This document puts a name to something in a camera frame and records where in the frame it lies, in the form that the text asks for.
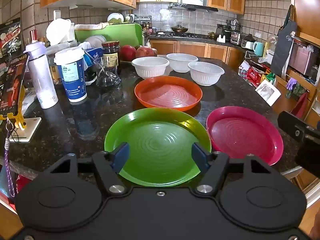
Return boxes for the blue paper cup white lid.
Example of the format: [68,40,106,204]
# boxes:
[54,47,88,103]

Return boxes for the red cloth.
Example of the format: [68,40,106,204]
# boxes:
[290,92,308,119]

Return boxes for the teal mug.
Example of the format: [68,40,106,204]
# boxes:
[253,41,265,57]

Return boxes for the white plastic bag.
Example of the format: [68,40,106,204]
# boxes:
[46,18,75,46]

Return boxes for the white ribbed plastic bowl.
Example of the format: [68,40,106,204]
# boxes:
[166,53,199,73]
[188,61,225,86]
[132,57,170,80]

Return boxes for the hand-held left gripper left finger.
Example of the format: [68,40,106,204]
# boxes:
[49,142,130,197]

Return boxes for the white cardboard box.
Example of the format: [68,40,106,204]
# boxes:
[255,79,281,107]

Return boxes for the pink storage box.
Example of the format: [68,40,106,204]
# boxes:
[289,42,317,75]

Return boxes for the clear plastic container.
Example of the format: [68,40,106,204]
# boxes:
[230,31,242,45]

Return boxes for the black range hood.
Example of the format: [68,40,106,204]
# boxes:
[168,2,218,12]

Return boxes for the green plastic plate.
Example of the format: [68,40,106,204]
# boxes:
[104,108,212,187]

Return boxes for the black coffee machine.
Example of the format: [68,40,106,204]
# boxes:
[215,24,233,42]

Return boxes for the clear oil bottle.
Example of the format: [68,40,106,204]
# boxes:
[265,35,278,55]

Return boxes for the blue tissue pack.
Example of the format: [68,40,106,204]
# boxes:
[82,47,103,69]

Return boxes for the red snack packets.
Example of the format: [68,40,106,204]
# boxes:
[239,60,275,85]

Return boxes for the clear glass jug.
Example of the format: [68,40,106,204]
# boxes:
[94,56,122,88]

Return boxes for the pink plastic plate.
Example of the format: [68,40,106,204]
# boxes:
[206,106,284,166]

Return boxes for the orange plastic plate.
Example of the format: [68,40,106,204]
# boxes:
[134,76,203,112]

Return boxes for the dark apron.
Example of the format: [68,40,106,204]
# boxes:
[271,5,298,77]

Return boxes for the dark printed snack bag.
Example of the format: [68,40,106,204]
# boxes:
[0,17,22,58]

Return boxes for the yellow phone stand white base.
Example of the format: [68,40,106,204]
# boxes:
[0,86,42,143]

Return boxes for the wooden base cabinet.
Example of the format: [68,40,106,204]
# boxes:
[149,39,244,65]

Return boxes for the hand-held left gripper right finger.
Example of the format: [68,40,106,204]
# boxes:
[191,142,274,197]

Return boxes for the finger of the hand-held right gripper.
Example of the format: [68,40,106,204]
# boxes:
[277,111,312,142]

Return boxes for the dark sauce jar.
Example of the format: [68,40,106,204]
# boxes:
[101,41,120,74]

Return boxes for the dark wok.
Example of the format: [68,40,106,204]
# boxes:
[171,24,189,33]

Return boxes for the green cutting board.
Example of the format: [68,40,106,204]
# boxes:
[74,22,142,49]

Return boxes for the lilac water bottle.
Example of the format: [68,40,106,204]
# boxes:
[23,42,59,109]

